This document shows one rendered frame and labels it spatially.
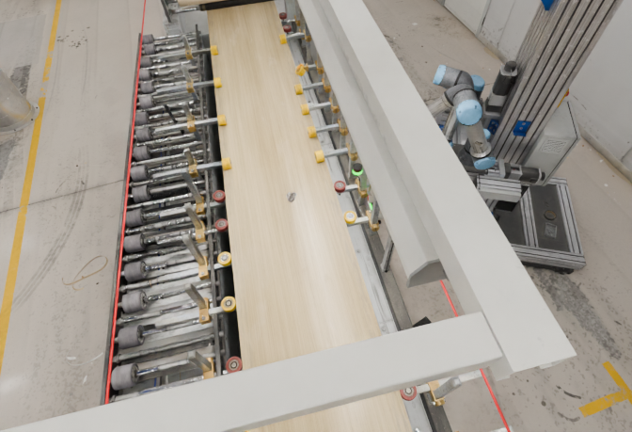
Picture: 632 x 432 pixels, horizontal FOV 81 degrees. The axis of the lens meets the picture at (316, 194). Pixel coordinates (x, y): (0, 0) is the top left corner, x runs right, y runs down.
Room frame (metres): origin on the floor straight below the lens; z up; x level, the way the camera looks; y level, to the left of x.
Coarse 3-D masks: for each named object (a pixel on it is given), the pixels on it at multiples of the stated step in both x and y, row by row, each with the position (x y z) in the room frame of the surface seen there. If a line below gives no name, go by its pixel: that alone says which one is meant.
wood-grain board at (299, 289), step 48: (240, 48) 3.16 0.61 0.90; (288, 48) 3.11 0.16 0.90; (240, 96) 2.47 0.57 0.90; (288, 96) 2.43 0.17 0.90; (240, 144) 1.93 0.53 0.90; (288, 144) 1.90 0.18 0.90; (240, 192) 1.49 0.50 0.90; (288, 192) 1.46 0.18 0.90; (240, 240) 1.12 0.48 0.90; (288, 240) 1.10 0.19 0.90; (336, 240) 1.08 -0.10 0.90; (240, 288) 0.82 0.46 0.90; (288, 288) 0.80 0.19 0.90; (336, 288) 0.78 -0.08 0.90; (240, 336) 0.56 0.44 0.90; (288, 336) 0.54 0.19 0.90; (336, 336) 0.52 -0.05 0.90
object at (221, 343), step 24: (216, 144) 2.46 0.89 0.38; (216, 168) 2.07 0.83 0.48; (120, 216) 1.40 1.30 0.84; (216, 216) 1.48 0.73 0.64; (120, 240) 1.22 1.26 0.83; (192, 264) 1.07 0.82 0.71; (144, 288) 0.94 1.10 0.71; (216, 288) 0.87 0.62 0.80; (120, 312) 0.78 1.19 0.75; (192, 312) 0.76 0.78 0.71; (168, 336) 0.64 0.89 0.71; (216, 336) 0.58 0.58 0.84; (144, 360) 0.51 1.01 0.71; (216, 360) 0.46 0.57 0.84; (144, 384) 0.41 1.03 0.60
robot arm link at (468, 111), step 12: (456, 96) 1.47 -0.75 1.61; (468, 96) 1.43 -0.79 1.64; (456, 108) 1.41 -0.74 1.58; (468, 108) 1.36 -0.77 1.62; (480, 108) 1.36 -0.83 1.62; (468, 120) 1.35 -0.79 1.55; (480, 120) 1.39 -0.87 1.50; (468, 132) 1.38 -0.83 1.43; (480, 132) 1.37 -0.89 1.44; (480, 144) 1.36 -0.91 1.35; (480, 156) 1.35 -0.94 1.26; (492, 156) 1.35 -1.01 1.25; (480, 168) 1.34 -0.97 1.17
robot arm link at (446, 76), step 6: (444, 66) 1.84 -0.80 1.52; (438, 72) 1.81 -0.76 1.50; (444, 72) 1.80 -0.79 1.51; (450, 72) 1.79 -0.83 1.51; (456, 72) 1.78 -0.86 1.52; (438, 78) 1.79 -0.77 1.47; (444, 78) 1.78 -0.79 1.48; (450, 78) 1.76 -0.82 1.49; (456, 78) 1.75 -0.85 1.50; (438, 84) 1.79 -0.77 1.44; (444, 84) 1.77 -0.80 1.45; (450, 84) 1.75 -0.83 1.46; (456, 84) 1.73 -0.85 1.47
